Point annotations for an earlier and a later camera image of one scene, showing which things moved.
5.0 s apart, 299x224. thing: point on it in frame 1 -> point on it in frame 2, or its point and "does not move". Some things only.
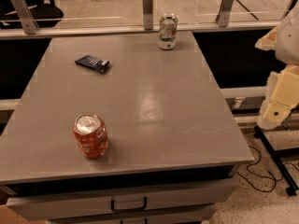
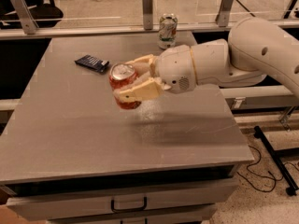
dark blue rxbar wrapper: (90, 62) does not move
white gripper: (289, 39) -> (176, 67)
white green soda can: (167, 31) does not move
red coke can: (92, 134) -> (121, 75)
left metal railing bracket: (23, 12) does not move
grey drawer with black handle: (192, 196) does not move
